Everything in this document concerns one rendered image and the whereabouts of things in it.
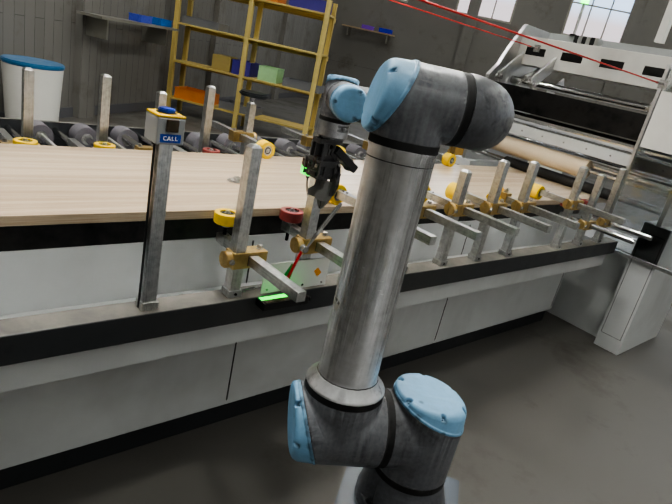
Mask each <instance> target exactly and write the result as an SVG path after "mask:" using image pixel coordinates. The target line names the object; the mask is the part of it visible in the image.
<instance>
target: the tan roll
mask: <svg viewBox="0 0 672 504"><path fill-rule="evenodd" d="M490 149H493V150H497V151H500V152H503V153H506V154H509V155H512V156H515V157H518V158H521V159H524V160H527V161H531V162H532V161H536V162H539V163H540V165H543V166H546V167H549V168H552V169H555V170H558V171H561V172H565V173H568V174H571V175H574V176H577V173H578V170H579V168H580V167H581V166H585V167H588V169H589V170H588V173H587V176H586V178H587V177H588V176H589V175H590V174H593V175H596V176H598V175H599V174H604V175H606V176H607V178H606V179H609V180H612V181H615V180H616V177H617V176H616V175H613V174H609V173H606V172H603V171H599V170H596V169H593V168H590V165H591V163H592V161H591V160H587V159H584V158H580V157H577V156H574V155H570V154H567V153H564V152H560V151H557V150H553V149H550V148H547V147H543V146H540V145H537V144H533V143H530V142H527V141H523V140H520V139H516V138H513V137H510V136H506V137H505V139H504V140H503V141H501V142H500V143H499V144H498V145H496V146H494V147H492V148H490ZM586 178H585V179H586Z"/></svg>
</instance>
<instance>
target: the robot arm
mask: <svg viewBox="0 0 672 504"><path fill-rule="evenodd" d="M514 115H515V112H514V105H513V101H512V99H511V97H510V95H509V93H508V92H507V91H506V89H504V88H503V87H502V86H501V85H500V84H498V83H497V82H495V81H493V80H491V79H488V78H486V77H483V76H480V75H477V74H473V73H466V72H462V71H458V70H453V69H449V68H445V67H440V66H436V65H432V64H427V63H423V62H420V61H419V60H416V59H415V60H408V59H402V58H391V59H389V60H387V61H385V62H384V63H383V64H382V65H381V67H380V68H379V70H378V71H377V73H376V75H375V77H374V78H373V81H372V83H371V85H370V88H367V87H363V86H359V80H357V79H355V78H351V77H346V76H341V75H335V74H329V75H328V76H327V80H326V82H325V90H324V95H323V100H322V105H321V110H320V115H319V120H318V125H317V130H316V133H317V134H319V136H313V141H312V146H311V151H310V155H306V157H305V162H304V167H303V173H305V174H307V175H309V176H311V177H313V178H315V182H314V185H313V186H311V187H309V188H308V190H307V193H308V195H311V196H314V197H315V198H316V199H317V204H318V208H320V209H322V208H323V207H324V206H325V205H326V204H327V203H328V202H329V201H330V199H331V198H332V196H334V194H335V192H336V190H337V189H338V186H339V183H340V176H341V174H340V173H341V165H342V166H343V168H344V169H345V170H346V171H350V172H352V173H355V171H356V170H357V169H358V166H357V165H356V164H355V163H354V161H353V160H352V159H351V158H350V157H349V156H348V155H347V154H346V153H345V152H344V151H343V149H342V148H341V147H339V146H337V145H343V141H344V140H346V139H347V138H348V133H349V128H350V124H351V123H353V122H358V123H361V124H362V127H363V128H364V129H365V130H366V131H368V132H369V137H368V149H367V153H366V158H365V162H364V167H363V171H362V176H361V180H360V184H359V189H358V193H357V198H356V202H355V207H354V211H353V216H352V220H351V225H350V229H349V234H348V238H347V243H346V247H345V252H344V256H343V260H342V265H341V269H340V274H339V278H338V283H337V287H336V292H335V296H334V301H333V305H332V309H331V314H330V318H329V323H328V327H327V332H326V336H325V341H324V345H323V350H322V354H321V359H320V361H318V362H316V363H314V364H313V365H311V366H310V367H309V368H308V370H307V373H306V378H305V381H304V380H300V379H298V380H294V381H293V382H292V383H291V386H290V392H289V401H288V417H287V433H288V447H289V452H290V455H291V457H292V459H293V460H295V461H297V462H303V463H310V464H313V465H315V464H318V465H334V466H350V467H364V468H363V469H362V470H361V472H360V473H359V475H358V478H357V482H356V485H355V498H356V501H357V504H446V501H445V491H444V483H445V480H446V477H447V475H448V472H449V469H450V466H451V463H452V460H453V458H454V455H455V452H456V449H457V446H458V443H459V441H460V438H461V435H462V434H463V431H464V424H465V420H466V415H467V412H466V407H465V404H464V402H463V401H462V399H461V398H460V396H459V395H458V394H457V393H456V392H455V391H454V390H452V389H451V388H450V387H449V386H448V385H446V384H445V383H443V382H441V381H439V380H437V379H435V378H433V377H430V376H427V375H424V376H423V375H421V374H419V373H407V374H403V375H401V376H400V377H398V379H397V380H396V381H395V383H394V388H393V389H389V388H385V387H384V384H383V382H382V380H381V379H380V378H379V376H378V374H379V370H380V366H381V362H382V359H383V355H384V351H385V347H386V343H387V340H388V336H389V332H390V328H391V324H392V321H393V317H394V313H395V309H396V305H397V302H398V298H399V294H400V290H401V286H402V283H403V279H404V275H405V271H406V268H407V264H408V260H409V256H410V252H411V249H412V245H413V241H414V237H415V233H416V230H417V226H418V222H419V218H420V214H421V211H422V207H423V203H424V199H425V195H426V192H427V188H428V184H429V180H430V176H431V173H432V169H433V165H434V161H435V159H436V158H437V156H438V153H439V149H440V146H441V145H446V146H451V147H452V146H453V147H458V148H463V149H468V150H474V151H481V150H486V149H490V148H492V147H494V146H496V145H498V144H499V143H500V142H501V141H503V140H504V139H505V137H506V136H507V135H508V134H509V131H510V129H511V127H512V124H513V121H514ZM306 160H308V163H307V168H306V169H305V165H306ZM340 164H341V165H340ZM327 179H330V181H328V180H327Z"/></svg>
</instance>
